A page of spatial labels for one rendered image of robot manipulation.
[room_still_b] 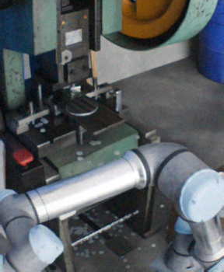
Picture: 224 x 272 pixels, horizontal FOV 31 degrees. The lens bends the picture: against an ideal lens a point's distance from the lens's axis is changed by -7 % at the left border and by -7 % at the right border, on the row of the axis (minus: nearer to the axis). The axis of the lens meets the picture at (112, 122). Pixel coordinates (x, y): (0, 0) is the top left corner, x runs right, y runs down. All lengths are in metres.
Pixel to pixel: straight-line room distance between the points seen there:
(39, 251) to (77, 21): 1.00
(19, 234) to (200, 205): 0.39
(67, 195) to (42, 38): 0.69
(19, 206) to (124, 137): 0.93
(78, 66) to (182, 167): 0.79
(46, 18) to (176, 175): 0.75
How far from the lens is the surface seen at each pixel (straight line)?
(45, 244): 0.78
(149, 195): 1.96
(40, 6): 1.40
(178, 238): 1.34
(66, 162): 1.60
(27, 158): 1.45
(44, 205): 0.88
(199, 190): 0.88
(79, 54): 1.62
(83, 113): 1.61
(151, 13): 1.75
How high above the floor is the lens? 1.62
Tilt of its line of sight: 32 degrees down
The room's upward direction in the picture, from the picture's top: straight up
